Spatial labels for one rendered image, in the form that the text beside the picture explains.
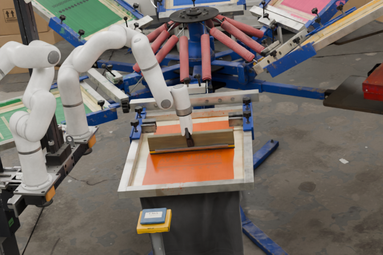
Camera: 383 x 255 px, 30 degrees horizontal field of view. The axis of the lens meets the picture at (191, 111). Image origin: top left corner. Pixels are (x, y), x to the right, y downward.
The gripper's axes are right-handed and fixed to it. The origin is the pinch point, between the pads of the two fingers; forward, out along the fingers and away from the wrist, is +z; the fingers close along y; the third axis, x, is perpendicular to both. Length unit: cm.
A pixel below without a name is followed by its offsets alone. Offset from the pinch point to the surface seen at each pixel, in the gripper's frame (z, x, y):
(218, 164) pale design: 6.4, 12.2, 14.6
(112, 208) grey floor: 96, -78, -107
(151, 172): 4.0, -18.0, 17.3
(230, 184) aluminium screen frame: 3.4, 18.4, 39.0
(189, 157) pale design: 5.4, -1.3, 5.9
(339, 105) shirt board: 12, 74, -39
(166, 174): 4.5, -11.2, 20.4
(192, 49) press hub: -9, -2, -100
